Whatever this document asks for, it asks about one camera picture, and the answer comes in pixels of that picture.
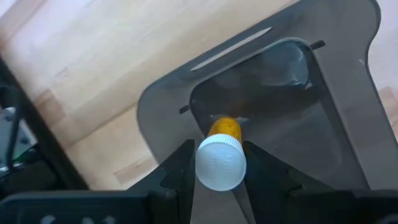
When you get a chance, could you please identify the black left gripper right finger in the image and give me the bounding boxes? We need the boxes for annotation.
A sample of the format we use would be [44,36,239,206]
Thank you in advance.
[242,140,302,224]

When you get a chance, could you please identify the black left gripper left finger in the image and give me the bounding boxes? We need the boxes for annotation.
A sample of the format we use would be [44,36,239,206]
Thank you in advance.
[129,139,197,224]

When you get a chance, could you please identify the orange pill bottle white cap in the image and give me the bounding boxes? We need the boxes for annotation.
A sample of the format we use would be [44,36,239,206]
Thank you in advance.
[195,116,247,192]

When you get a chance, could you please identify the dark translucent grey bin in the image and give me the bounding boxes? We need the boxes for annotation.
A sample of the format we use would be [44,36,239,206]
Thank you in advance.
[136,0,398,224]

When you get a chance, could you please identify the black aluminium table frame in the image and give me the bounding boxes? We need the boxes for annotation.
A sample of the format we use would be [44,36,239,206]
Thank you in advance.
[0,55,91,191]

